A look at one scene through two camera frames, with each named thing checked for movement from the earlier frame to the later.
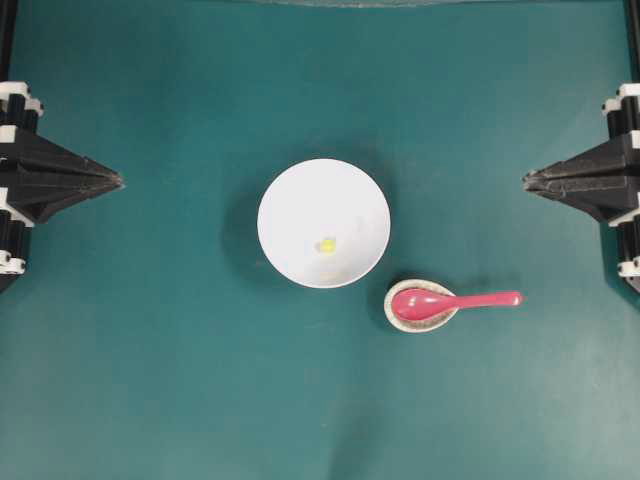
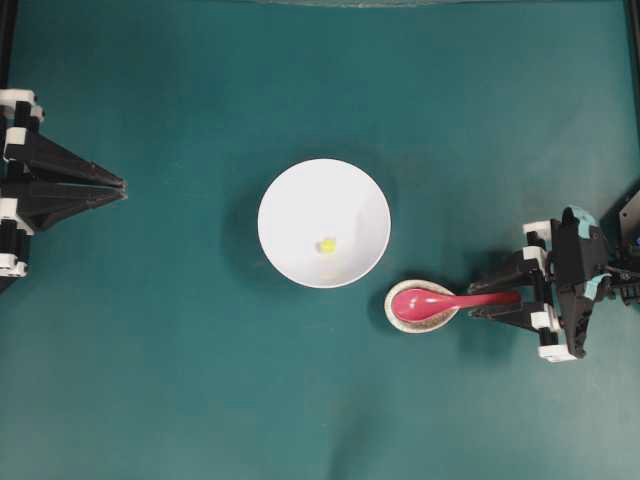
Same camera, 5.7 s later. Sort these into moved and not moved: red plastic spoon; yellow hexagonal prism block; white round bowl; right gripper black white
Moved: right gripper black white
Not moved: yellow hexagonal prism block; white round bowl; red plastic spoon
